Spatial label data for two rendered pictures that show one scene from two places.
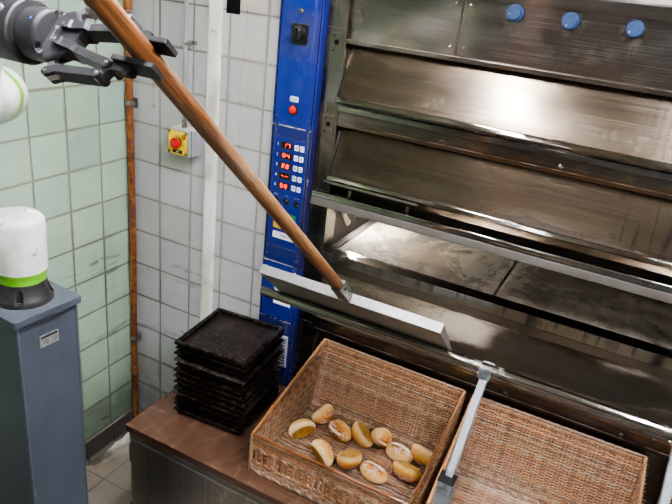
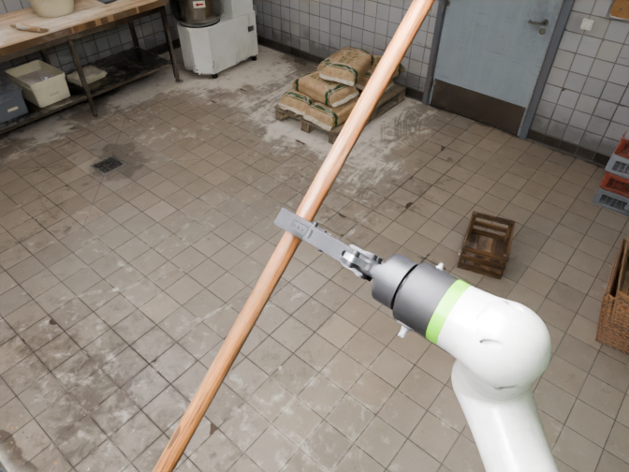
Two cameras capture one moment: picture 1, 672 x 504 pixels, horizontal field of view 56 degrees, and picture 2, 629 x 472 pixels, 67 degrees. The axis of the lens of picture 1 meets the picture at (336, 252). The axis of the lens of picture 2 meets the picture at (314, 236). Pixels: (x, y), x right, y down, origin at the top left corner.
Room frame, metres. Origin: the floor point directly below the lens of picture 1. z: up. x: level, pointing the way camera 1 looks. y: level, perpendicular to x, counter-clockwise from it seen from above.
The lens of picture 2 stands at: (1.40, 0.45, 2.48)
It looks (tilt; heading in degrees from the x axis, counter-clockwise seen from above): 43 degrees down; 195
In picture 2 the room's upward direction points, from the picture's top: straight up
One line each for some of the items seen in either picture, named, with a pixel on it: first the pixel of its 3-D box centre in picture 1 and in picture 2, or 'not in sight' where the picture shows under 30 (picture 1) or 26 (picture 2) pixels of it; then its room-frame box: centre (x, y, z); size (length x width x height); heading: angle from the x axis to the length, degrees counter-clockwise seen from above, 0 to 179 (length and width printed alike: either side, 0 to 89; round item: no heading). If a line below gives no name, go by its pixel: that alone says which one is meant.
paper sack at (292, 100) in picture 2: not in sight; (309, 94); (-2.91, -0.79, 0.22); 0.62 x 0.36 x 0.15; 161
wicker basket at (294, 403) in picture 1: (359, 429); not in sight; (1.71, -0.15, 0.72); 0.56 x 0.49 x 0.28; 65
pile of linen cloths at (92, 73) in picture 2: not in sight; (87, 75); (-2.61, -3.13, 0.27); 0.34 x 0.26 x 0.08; 161
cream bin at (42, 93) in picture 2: not in sight; (39, 83); (-2.17, -3.34, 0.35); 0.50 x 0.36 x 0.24; 67
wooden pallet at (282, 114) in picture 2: not in sight; (342, 102); (-3.10, -0.50, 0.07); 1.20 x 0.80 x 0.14; 155
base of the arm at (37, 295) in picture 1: (10, 280); not in sight; (1.52, 0.87, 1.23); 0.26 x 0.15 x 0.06; 62
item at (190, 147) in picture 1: (183, 141); not in sight; (2.30, 0.61, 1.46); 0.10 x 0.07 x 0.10; 65
